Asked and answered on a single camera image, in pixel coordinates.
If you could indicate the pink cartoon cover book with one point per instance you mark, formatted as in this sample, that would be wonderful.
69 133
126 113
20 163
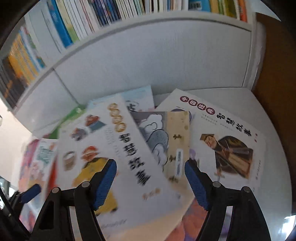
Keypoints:
36 168

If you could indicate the white bookshelf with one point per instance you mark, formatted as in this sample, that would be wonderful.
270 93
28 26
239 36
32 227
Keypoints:
174 49

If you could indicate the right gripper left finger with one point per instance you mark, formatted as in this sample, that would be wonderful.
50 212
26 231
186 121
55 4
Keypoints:
54 220

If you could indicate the grey cloud beige book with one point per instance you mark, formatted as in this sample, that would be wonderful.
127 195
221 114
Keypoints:
156 153

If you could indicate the white scholar story book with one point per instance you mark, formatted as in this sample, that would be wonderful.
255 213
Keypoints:
228 149

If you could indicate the row of shelf books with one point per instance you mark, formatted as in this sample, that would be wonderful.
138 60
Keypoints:
138 11

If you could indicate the white emperor story book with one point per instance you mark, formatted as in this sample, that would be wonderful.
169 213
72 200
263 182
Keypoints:
84 147

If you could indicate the floral purple orange cloth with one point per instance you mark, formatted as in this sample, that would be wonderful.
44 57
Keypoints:
190 225

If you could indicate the brown wooden cabinet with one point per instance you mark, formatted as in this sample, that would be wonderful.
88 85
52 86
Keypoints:
275 88

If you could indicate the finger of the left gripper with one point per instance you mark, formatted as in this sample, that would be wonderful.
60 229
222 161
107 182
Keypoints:
31 193

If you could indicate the green cover book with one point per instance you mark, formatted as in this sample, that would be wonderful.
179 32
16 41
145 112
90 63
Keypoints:
73 114

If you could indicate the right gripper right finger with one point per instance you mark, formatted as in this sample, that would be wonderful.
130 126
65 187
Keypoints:
247 220

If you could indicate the light blue picture book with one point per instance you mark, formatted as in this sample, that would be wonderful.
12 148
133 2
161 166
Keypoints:
136 100

